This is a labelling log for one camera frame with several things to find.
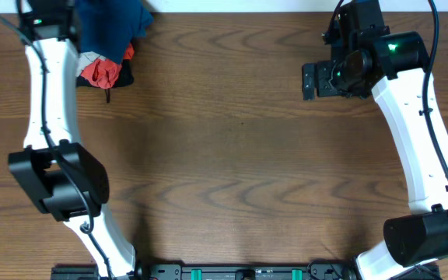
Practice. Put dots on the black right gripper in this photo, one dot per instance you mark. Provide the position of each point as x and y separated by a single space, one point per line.
323 69

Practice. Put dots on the teal blue t-shirt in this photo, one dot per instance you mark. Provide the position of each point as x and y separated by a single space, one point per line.
108 26

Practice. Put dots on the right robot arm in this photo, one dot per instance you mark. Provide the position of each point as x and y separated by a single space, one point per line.
395 69

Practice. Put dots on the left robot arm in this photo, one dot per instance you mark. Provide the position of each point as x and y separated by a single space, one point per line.
57 173

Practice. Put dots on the black garment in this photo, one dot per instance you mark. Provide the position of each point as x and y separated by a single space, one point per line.
124 78

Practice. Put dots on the red-orange garment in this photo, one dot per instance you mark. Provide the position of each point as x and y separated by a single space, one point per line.
105 72

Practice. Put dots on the beige crumpled garment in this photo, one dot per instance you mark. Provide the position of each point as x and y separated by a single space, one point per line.
86 59

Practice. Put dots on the black mounting rail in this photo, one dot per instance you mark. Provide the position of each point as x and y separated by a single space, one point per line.
247 272

